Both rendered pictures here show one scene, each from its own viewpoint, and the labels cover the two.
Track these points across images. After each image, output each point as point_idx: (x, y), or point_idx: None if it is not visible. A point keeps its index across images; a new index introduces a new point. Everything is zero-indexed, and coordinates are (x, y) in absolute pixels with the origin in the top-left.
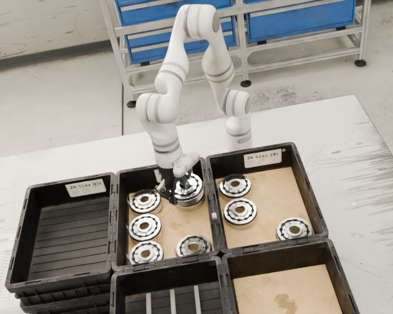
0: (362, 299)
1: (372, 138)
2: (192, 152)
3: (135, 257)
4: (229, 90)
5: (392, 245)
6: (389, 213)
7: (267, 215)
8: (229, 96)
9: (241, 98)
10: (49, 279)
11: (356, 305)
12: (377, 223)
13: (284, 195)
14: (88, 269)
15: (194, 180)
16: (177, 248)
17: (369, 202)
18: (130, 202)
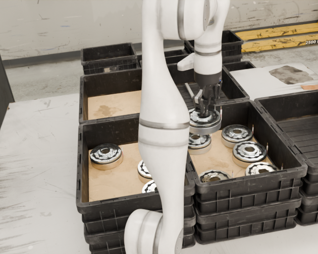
0: (67, 168)
1: None
2: (183, 62)
3: (245, 130)
4: (158, 226)
5: (20, 205)
6: (0, 236)
7: (127, 175)
8: (158, 214)
9: (137, 210)
10: (299, 92)
11: (79, 95)
12: (19, 226)
13: (106, 194)
14: (287, 133)
15: (193, 119)
16: (209, 136)
17: (12, 249)
18: (278, 170)
